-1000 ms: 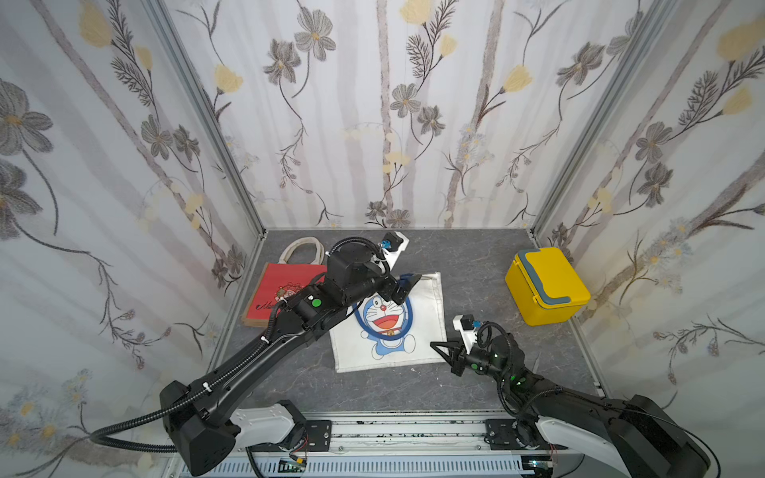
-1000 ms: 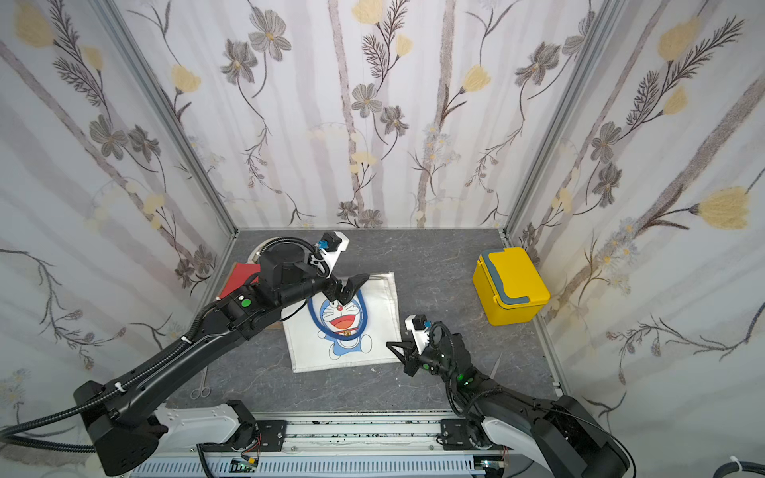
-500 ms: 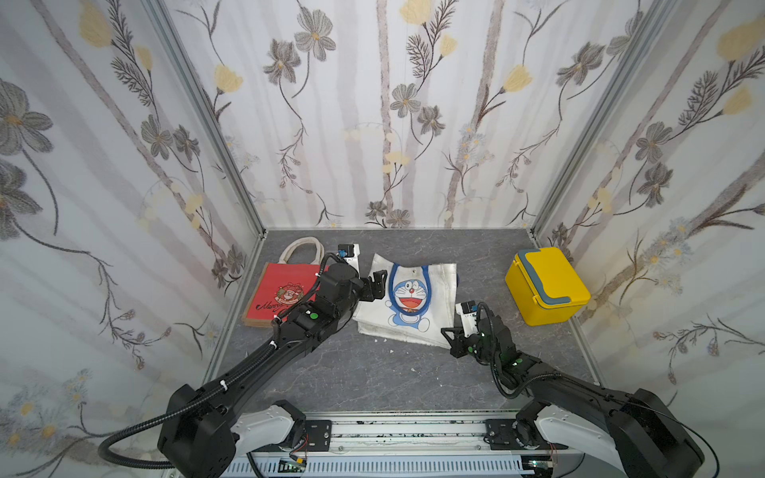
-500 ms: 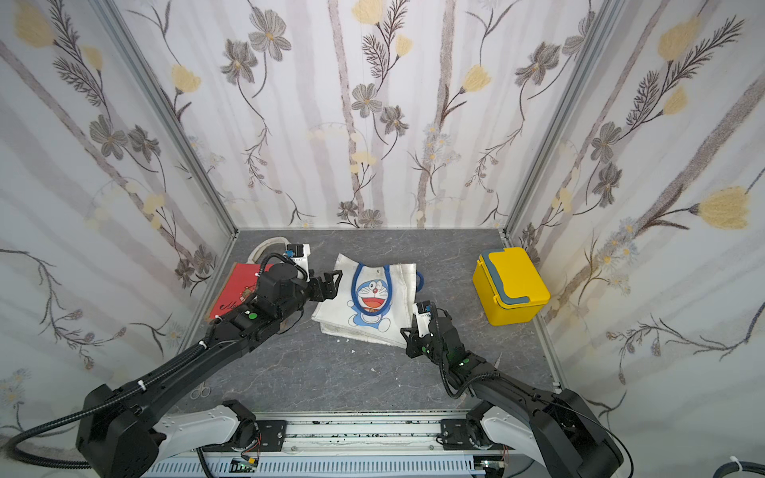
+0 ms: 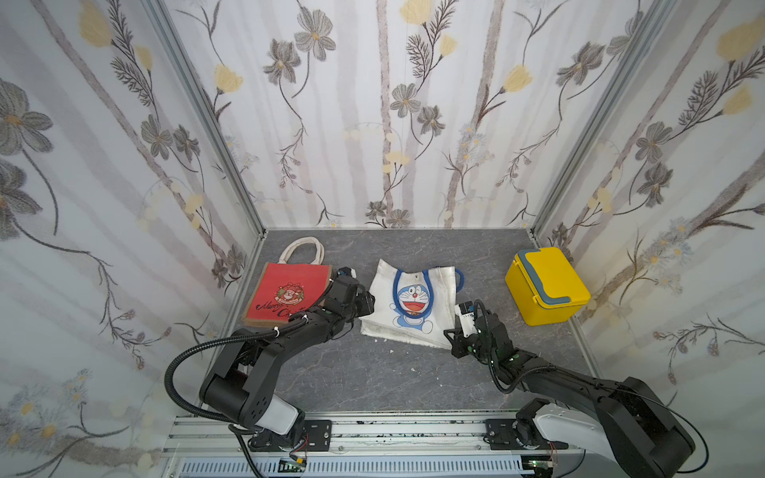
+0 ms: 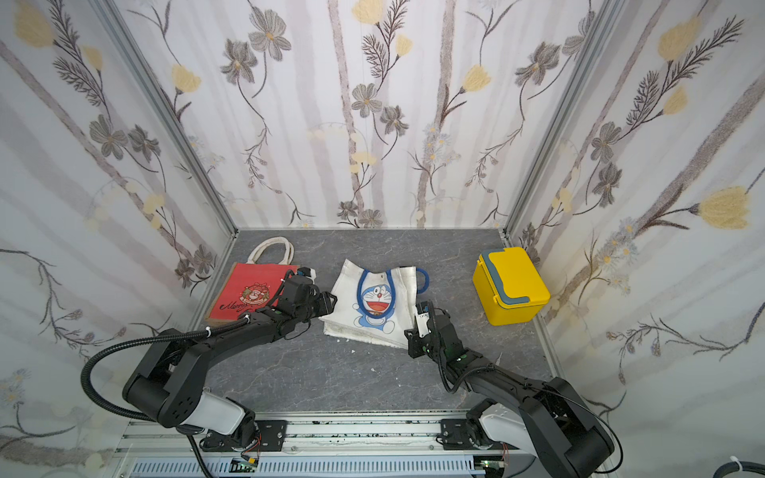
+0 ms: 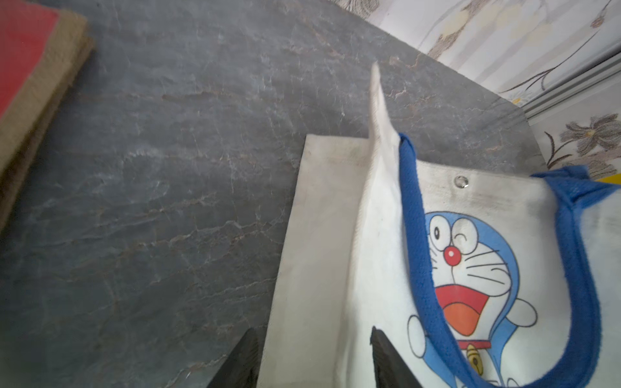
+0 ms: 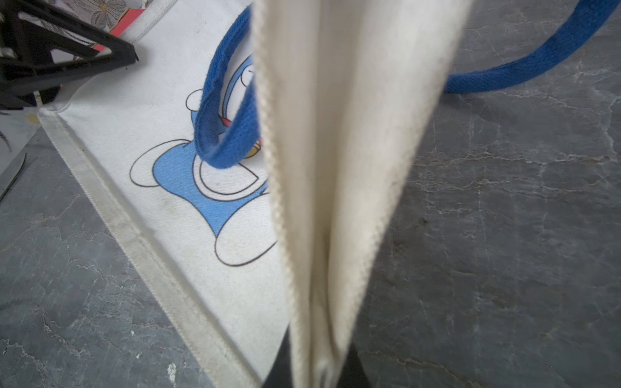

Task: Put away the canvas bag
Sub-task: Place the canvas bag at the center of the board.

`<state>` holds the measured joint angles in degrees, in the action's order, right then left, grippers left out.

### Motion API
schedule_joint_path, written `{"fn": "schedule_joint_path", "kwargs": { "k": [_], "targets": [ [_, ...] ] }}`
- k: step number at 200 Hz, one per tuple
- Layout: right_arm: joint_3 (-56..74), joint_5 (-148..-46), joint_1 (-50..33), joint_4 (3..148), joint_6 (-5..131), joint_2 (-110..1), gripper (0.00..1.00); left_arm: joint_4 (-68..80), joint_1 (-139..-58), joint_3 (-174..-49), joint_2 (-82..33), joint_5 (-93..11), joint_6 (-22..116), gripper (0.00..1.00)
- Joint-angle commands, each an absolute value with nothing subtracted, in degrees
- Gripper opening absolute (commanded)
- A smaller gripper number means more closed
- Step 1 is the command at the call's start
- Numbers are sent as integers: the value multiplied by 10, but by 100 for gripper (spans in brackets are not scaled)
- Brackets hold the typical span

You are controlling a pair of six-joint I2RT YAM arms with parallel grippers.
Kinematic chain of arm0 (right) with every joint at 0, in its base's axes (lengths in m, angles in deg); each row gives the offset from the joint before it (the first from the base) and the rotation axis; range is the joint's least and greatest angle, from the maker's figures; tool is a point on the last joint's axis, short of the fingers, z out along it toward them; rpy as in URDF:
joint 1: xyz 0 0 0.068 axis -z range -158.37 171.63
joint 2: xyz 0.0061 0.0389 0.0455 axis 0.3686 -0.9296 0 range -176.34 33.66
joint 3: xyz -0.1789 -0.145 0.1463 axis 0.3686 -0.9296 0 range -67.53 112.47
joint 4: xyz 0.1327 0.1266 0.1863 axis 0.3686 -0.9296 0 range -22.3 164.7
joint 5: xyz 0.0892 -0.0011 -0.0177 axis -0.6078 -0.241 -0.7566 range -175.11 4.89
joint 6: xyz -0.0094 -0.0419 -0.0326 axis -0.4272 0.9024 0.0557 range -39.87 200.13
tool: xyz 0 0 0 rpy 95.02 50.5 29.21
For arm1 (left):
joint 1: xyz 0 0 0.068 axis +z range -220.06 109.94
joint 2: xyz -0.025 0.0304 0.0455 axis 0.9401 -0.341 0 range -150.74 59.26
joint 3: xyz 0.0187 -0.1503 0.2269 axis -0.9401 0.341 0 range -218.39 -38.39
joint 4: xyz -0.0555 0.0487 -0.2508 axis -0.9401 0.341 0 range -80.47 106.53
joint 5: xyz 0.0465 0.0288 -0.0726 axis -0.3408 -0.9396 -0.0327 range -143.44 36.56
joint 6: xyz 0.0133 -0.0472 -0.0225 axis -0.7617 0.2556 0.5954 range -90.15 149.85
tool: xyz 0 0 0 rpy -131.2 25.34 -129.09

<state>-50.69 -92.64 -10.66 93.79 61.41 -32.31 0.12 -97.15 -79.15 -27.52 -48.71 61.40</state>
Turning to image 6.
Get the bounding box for white Doraemon canvas bag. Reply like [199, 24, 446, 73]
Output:
[322, 259, 430, 349]

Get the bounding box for red Christmas jute bag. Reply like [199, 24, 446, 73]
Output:
[205, 236, 298, 327]

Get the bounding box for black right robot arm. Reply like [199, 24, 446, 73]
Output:
[404, 301, 623, 477]

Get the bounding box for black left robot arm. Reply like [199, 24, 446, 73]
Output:
[80, 272, 337, 451]

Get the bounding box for yellow cooler box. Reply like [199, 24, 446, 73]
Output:
[472, 247, 551, 327]

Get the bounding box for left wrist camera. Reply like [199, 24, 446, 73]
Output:
[296, 267, 317, 282]

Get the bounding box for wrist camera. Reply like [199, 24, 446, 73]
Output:
[296, 267, 317, 282]
[416, 301, 432, 339]

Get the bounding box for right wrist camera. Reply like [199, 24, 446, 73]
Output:
[416, 301, 432, 339]

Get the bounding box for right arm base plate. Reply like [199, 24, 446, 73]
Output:
[435, 418, 497, 450]

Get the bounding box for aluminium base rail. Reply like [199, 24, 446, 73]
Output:
[110, 410, 540, 477]

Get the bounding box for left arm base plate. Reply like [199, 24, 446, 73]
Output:
[199, 419, 288, 453]

